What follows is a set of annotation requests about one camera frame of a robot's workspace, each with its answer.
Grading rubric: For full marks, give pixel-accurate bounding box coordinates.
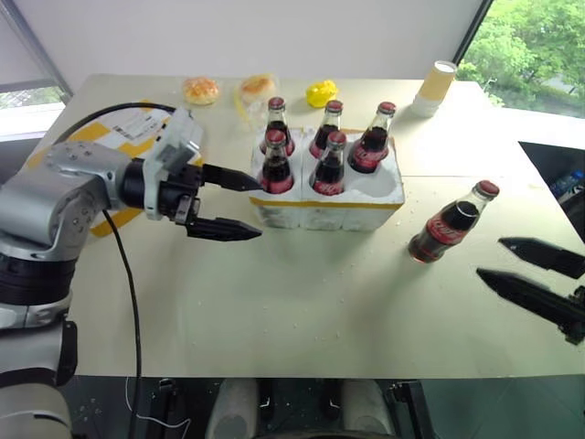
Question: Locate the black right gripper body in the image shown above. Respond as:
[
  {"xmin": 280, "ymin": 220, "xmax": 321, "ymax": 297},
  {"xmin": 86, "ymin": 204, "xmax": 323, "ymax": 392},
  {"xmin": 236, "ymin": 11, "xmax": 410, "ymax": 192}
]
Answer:
[{"xmin": 556, "ymin": 284, "xmax": 585, "ymax": 347}]

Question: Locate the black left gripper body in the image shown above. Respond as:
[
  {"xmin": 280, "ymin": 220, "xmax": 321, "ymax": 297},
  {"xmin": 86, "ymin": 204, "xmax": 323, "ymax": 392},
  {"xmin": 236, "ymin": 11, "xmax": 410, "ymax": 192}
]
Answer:
[{"xmin": 159, "ymin": 164, "xmax": 206, "ymax": 229}]

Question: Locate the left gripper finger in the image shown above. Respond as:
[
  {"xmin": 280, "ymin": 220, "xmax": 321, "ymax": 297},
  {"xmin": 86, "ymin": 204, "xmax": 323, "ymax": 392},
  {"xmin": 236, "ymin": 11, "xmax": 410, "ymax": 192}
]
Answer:
[
  {"xmin": 202, "ymin": 164, "xmax": 264, "ymax": 193},
  {"xmin": 186, "ymin": 218, "xmax": 263, "ymax": 243}
]

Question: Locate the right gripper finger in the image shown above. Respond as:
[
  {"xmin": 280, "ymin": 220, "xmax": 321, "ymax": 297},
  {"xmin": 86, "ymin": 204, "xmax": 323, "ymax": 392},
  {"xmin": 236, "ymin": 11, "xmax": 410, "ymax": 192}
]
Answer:
[
  {"xmin": 497, "ymin": 236, "xmax": 585, "ymax": 280},
  {"xmin": 475, "ymin": 268, "xmax": 569, "ymax": 327}
]

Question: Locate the glass cola bottle red cap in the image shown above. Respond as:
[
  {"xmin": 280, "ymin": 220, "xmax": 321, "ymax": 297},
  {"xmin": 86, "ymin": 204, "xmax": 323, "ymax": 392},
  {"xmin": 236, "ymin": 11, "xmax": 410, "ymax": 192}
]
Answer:
[
  {"xmin": 260, "ymin": 128, "xmax": 295, "ymax": 195},
  {"xmin": 346, "ymin": 101, "xmax": 398, "ymax": 175},
  {"xmin": 407, "ymin": 179, "xmax": 501, "ymax": 266},
  {"xmin": 310, "ymin": 130, "xmax": 348, "ymax": 196},
  {"xmin": 259, "ymin": 96, "xmax": 294, "ymax": 156},
  {"xmin": 308, "ymin": 99, "xmax": 346, "ymax": 159}
]

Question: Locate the cardboard box with yellow tape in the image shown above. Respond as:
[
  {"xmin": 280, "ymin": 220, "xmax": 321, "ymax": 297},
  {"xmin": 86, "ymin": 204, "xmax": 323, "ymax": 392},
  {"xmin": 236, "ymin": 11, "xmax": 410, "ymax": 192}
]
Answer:
[{"xmin": 27, "ymin": 97, "xmax": 206, "ymax": 240}]

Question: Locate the white foam crate yellow tape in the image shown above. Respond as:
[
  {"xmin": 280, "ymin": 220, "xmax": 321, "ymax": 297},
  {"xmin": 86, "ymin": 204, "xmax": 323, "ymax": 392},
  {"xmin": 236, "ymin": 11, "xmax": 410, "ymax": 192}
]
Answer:
[{"xmin": 248, "ymin": 123, "xmax": 406, "ymax": 232}]

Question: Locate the clear plastic bag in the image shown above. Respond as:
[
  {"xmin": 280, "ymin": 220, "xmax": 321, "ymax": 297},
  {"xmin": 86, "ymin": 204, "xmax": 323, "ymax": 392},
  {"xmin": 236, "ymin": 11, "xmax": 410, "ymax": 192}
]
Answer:
[{"xmin": 232, "ymin": 72, "xmax": 282, "ymax": 134}]

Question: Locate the blue packet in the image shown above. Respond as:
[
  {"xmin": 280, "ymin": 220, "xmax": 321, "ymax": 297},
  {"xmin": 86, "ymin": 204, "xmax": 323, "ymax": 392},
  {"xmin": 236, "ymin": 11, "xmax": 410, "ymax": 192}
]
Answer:
[{"xmin": 548, "ymin": 170, "xmax": 585, "ymax": 198}]

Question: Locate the round bread bun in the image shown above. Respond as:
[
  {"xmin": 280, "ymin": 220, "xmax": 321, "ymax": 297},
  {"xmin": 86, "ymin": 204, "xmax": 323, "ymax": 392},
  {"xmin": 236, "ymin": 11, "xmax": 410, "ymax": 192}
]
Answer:
[
  {"xmin": 182, "ymin": 76, "xmax": 221, "ymax": 107},
  {"xmin": 239, "ymin": 74, "xmax": 277, "ymax": 104}
]

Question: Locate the black bin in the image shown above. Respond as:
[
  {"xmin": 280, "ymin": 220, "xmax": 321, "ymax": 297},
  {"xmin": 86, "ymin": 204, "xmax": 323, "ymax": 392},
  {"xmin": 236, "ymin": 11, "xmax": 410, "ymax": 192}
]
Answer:
[{"xmin": 517, "ymin": 140, "xmax": 585, "ymax": 226}]

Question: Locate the crumpled yellow plastic object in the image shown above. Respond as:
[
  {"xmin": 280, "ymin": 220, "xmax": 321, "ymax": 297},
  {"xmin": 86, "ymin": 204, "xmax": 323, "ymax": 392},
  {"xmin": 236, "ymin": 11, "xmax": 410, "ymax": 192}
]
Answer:
[{"xmin": 305, "ymin": 79, "xmax": 340, "ymax": 109}]

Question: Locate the stack of paper cups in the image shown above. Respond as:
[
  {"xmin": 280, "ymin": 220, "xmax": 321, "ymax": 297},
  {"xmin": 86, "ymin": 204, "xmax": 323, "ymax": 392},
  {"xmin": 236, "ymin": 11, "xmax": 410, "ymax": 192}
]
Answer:
[{"xmin": 408, "ymin": 59, "xmax": 459, "ymax": 118}]

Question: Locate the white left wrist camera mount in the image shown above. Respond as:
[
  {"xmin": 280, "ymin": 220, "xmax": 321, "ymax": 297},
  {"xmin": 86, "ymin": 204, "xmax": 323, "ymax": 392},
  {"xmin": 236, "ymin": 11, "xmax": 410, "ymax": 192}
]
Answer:
[{"xmin": 144, "ymin": 107, "xmax": 206, "ymax": 221}]

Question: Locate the black bracket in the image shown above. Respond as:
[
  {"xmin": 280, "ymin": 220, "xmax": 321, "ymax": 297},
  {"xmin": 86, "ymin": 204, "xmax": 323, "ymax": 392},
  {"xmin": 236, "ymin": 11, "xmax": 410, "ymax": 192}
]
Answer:
[
  {"xmin": 156, "ymin": 378, "xmax": 180, "ymax": 434},
  {"xmin": 384, "ymin": 379, "xmax": 438, "ymax": 439}
]

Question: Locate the thin white wire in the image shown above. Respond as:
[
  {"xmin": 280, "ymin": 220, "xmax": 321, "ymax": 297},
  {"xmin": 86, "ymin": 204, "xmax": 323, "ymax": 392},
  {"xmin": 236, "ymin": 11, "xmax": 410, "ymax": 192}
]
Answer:
[{"xmin": 124, "ymin": 377, "xmax": 196, "ymax": 434}]

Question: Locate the dark window frame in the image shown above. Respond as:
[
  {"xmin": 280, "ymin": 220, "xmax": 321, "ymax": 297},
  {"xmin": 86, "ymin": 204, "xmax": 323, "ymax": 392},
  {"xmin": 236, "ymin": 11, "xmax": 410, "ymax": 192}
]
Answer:
[{"xmin": 455, "ymin": 0, "xmax": 495, "ymax": 68}]

